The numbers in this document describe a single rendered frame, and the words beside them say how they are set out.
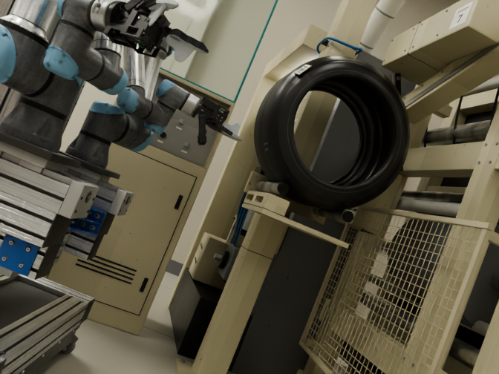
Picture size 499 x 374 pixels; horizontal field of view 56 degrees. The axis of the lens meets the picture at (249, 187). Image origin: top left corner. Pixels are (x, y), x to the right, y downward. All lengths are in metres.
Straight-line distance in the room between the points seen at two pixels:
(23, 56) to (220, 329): 1.42
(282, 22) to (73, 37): 3.85
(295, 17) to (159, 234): 3.07
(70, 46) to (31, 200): 0.39
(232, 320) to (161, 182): 0.76
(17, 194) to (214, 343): 1.21
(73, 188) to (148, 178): 1.18
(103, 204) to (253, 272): 0.76
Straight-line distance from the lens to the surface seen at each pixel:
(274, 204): 1.73
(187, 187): 2.40
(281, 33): 4.83
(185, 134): 2.45
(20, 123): 1.29
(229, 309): 2.15
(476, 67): 1.97
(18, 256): 1.32
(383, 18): 2.89
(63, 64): 1.13
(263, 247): 2.12
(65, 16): 1.16
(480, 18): 1.88
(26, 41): 1.22
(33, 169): 1.27
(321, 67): 1.82
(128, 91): 1.69
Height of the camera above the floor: 0.75
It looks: 4 degrees up
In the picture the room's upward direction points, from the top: 22 degrees clockwise
